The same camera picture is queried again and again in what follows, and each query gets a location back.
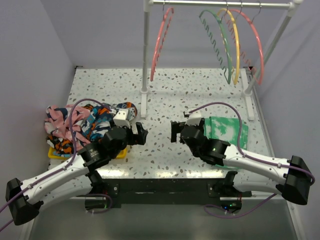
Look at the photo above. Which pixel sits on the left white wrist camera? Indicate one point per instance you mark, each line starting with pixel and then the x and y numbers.
pixel 121 119

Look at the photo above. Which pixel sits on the pink floral garment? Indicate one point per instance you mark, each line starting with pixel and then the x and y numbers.
pixel 57 122

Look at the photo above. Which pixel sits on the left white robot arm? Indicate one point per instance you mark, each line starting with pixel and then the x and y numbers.
pixel 25 198

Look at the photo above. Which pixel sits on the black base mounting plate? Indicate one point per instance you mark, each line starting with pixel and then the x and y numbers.
pixel 169 191

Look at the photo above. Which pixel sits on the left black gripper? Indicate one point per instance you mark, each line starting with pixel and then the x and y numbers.
pixel 138 138

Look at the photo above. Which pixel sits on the yellow hanger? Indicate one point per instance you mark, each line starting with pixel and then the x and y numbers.
pixel 236 47

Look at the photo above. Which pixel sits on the orange patterned garment in tray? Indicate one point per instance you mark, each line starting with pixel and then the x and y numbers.
pixel 62 146

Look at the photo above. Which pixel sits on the yellow plastic tray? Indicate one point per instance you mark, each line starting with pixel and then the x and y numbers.
pixel 53 154

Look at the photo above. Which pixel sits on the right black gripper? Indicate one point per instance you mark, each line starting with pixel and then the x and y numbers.
pixel 177 126

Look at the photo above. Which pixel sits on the green tie-dye cloth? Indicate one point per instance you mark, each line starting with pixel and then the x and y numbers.
pixel 226 129

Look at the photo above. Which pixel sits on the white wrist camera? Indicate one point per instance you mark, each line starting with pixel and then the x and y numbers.
pixel 193 118
pixel 121 119

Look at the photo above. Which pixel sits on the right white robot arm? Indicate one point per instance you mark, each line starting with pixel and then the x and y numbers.
pixel 289 178

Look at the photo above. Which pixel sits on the white clothes rack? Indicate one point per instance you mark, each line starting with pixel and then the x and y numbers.
pixel 248 88

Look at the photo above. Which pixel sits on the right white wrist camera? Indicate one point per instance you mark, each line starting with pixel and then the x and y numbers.
pixel 193 118

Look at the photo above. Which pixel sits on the pink hanger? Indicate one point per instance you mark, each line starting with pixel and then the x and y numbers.
pixel 242 54
pixel 163 30

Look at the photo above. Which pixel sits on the blue orange patterned shorts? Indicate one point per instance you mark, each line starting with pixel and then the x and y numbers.
pixel 98 122

